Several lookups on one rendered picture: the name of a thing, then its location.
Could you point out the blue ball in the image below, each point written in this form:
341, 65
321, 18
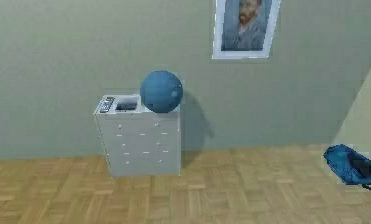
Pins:
161, 91

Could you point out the white chest of drawers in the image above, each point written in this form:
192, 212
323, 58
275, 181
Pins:
143, 150

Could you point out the grey laptop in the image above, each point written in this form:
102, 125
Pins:
127, 103

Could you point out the white framed portrait picture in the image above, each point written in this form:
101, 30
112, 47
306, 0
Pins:
246, 26

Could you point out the blue bin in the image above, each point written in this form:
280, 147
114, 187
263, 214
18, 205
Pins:
348, 165

